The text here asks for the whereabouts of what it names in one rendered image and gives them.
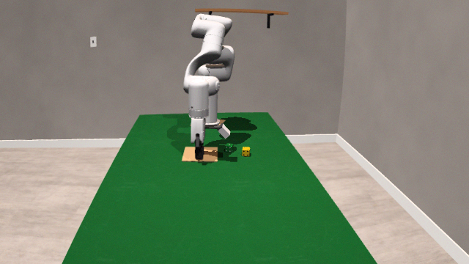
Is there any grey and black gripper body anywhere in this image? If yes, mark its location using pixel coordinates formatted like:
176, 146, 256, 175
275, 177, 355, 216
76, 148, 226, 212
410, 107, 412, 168
189, 115, 209, 144

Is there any yellow die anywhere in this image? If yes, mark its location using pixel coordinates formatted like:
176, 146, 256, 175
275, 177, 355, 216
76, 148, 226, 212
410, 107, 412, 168
242, 147, 250, 156

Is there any green die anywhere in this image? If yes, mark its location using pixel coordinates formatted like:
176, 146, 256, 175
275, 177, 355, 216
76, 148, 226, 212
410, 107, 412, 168
225, 143, 234, 153

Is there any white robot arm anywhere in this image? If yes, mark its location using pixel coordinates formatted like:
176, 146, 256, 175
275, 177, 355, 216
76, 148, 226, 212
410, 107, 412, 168
183, 14, 235, 139

